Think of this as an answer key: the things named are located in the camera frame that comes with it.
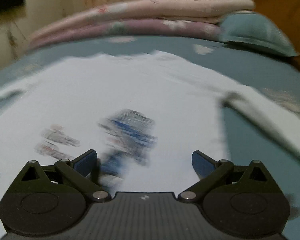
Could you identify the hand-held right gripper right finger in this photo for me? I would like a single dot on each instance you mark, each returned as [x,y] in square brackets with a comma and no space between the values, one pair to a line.
[202,163]

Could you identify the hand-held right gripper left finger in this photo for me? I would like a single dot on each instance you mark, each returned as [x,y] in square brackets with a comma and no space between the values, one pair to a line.
[86,163]

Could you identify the white printed t-shirt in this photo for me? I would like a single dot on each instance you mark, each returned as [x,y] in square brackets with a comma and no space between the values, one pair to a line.
[140,92]

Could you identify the teal floral bed sheet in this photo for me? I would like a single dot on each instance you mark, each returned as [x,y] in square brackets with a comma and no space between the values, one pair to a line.
[252,142]

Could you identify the teal floral pillow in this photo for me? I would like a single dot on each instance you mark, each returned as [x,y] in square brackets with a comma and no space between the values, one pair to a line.
[252,32]

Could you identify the purple floral quilt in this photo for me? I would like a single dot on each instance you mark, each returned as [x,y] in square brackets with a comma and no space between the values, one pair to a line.
[145,27]

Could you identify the pink floral quilt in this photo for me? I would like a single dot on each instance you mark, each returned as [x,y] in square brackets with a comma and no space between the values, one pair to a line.
[165,7]

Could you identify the wooden bed headboard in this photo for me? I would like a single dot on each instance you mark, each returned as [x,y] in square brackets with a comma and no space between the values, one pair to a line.
[285,5]

